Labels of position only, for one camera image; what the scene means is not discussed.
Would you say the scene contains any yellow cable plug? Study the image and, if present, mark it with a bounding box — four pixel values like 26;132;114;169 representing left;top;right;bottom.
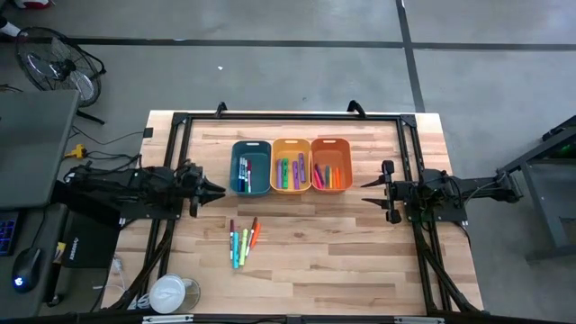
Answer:
64;143;87;160

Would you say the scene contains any person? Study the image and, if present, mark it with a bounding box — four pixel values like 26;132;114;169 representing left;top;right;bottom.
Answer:
0;0;51;40

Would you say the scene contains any black floor fan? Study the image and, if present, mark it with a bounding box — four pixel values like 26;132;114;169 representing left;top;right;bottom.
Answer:
15;26;108;126

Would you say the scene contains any silver aluminium bracket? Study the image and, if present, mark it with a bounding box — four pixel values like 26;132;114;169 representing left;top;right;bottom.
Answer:
393;316;446;324
141;314;195;324

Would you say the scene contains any white cable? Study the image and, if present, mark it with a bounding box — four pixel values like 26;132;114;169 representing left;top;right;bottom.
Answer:
92;254;152;311

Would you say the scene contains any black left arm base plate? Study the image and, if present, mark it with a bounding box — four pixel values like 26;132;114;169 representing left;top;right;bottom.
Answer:
119;197;185;221

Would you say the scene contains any orange plastic bin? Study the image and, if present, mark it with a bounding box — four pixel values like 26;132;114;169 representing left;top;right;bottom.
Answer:
310;138;354;194

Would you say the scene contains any teal plastic bin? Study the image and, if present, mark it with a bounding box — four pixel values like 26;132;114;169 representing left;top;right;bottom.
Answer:
229;139;273;197

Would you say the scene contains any light green highlighter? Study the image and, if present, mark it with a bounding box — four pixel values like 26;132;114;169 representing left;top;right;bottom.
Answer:
239;228;249;267

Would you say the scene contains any black computer mouse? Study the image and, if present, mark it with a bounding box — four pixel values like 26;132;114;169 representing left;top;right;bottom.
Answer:
11;246;44;293

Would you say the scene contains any brown capped thin marker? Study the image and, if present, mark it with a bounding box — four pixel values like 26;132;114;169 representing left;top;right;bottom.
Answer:
245;216;259;258

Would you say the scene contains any orange highlighter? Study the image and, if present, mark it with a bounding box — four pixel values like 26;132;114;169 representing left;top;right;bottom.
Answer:
249;222;263;250

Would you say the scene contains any backlit keyboard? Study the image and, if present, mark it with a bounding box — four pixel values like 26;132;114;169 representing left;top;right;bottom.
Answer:
0;210;20;257

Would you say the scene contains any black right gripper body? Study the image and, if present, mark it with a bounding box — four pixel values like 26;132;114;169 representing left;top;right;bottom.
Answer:
381;159;424;225

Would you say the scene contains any black aluminium frame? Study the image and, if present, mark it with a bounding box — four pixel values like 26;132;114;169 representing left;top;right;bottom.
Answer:
103;111;486;324

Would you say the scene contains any dark metal table stand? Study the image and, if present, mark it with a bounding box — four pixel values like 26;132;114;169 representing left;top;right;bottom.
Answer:
496;114;576;262

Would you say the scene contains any yellow plastic bin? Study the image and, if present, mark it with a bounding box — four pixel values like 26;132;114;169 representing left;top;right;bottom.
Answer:
270;138;313;194

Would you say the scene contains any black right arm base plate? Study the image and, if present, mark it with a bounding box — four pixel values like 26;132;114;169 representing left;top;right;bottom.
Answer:
402;185;472;223

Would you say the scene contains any black box white print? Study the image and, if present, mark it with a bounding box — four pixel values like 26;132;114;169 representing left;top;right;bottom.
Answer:
60;211;122;270

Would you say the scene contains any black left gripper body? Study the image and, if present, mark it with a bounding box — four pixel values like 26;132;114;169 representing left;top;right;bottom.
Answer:
177;161;207;219

